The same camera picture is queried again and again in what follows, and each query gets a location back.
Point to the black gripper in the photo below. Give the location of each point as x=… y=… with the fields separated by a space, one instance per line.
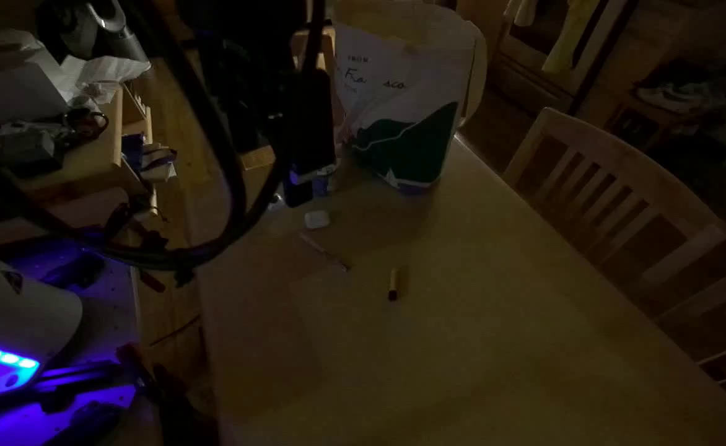
x=311 y=124

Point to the small white object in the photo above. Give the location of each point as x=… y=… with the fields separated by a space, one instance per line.
x=316 y=219

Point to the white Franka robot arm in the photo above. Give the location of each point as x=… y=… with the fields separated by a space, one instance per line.
x=242 y=58

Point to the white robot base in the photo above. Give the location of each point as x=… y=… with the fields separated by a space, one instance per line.
x=11 y=310

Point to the thin stick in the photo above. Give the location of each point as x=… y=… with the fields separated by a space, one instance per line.
x=326 y=252

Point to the dark marker pen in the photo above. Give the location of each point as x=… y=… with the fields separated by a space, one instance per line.
x=393 y=283

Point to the handwritten paper sheet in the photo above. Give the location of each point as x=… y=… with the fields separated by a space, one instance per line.
x=388 y=77

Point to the wooden side table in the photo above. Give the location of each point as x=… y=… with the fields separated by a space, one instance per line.
x=89 y=161

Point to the white crumpled paper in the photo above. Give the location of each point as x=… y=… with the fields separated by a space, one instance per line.
x=56 y=77

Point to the wooden cabinet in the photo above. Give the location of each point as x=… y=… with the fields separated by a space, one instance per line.
x=543 y=58

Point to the grey bundled item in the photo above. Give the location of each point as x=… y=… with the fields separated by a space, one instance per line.
x=24 y=141

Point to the yellow hanging cloth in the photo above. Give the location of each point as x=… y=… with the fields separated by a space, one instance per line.
x=576 y=34

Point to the dark shoes pile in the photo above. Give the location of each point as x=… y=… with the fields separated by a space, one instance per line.
x=680 y=91

